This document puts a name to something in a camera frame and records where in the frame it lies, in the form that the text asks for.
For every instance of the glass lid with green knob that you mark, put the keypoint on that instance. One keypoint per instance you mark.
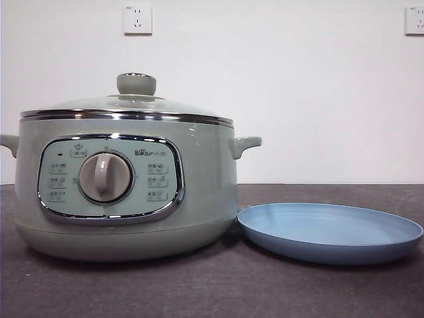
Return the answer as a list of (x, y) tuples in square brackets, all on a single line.
[(136, 85)]

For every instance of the pale green electric steamer pot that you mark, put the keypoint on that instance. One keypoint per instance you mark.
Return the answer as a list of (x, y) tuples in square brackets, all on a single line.
[(205, 185)]

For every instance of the blue round plate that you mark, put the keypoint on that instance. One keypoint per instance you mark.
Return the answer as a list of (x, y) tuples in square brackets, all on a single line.
[(328, 228)]

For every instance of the white wall socket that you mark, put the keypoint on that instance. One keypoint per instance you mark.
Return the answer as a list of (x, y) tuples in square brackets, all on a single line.
[(138, 20), (415, 20)]

